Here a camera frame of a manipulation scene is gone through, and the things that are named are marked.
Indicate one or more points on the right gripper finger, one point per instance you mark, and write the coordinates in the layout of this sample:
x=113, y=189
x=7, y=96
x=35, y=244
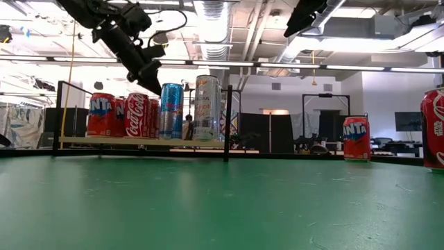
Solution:
x=305, y=14

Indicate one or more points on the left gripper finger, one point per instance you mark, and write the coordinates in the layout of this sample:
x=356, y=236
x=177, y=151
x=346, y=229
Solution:
x=152, y=81

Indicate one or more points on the blue silver Red Bull can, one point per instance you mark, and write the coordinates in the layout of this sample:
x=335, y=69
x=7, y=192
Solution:
x=171, y=111

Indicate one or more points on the white Celsius can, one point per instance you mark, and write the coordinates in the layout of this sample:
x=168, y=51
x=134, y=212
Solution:
x=207, y=111

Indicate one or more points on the red Star Wars Coca-Cola can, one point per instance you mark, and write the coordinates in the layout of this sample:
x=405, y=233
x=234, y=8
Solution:
x=433, y=132

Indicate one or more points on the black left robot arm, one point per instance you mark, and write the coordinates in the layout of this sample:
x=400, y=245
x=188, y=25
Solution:
x=79, y=10

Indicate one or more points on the round black ceiling lamp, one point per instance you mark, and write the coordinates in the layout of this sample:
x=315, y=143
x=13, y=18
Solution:
x=98, y=85

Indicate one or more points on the yellow hanging pendant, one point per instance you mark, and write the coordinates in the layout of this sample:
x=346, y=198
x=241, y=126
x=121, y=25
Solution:
x=314, y=81

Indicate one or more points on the black cabinet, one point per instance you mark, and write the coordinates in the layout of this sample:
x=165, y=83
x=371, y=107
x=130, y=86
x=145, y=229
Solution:
x=74, y=121

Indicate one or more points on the black partition panel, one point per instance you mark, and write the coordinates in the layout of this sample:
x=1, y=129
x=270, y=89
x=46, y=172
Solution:
x=256, y=132

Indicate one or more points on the black ceiling device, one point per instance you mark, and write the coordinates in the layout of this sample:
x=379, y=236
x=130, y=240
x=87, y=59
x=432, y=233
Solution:
x=5, y=34

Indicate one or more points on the grey dome-shaped object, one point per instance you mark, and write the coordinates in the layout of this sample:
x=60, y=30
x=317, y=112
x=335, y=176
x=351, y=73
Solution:
x=319, y=149

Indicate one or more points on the grey office chair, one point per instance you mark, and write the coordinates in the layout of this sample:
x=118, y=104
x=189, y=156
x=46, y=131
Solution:
x=383, y=141

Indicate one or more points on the dark office desk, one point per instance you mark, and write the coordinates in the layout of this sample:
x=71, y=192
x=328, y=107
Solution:
x=399, y=145

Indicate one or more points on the silver ventilation duct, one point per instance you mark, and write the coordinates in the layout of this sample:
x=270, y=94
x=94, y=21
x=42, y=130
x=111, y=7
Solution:
x=213, y=27
x=312, y=34

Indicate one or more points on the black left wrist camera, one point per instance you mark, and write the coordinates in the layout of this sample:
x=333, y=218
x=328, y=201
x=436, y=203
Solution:
x=133, y=19

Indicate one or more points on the black ceiling dome camera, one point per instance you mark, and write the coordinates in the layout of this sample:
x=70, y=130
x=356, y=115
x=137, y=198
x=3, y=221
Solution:
x=163, y=41

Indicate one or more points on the wooden shelf with black frame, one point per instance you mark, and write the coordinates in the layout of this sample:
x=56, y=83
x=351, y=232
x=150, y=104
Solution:
x=138, y=141

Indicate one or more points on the grey wall vent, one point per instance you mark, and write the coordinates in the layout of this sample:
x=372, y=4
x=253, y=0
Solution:
x=327, y=87
x=276, y=86

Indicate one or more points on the black metal stand frame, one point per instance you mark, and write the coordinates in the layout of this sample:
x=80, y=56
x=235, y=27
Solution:
x=326, y=94

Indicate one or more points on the black wall monitor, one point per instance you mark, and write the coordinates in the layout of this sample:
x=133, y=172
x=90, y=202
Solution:
x=408, y=121

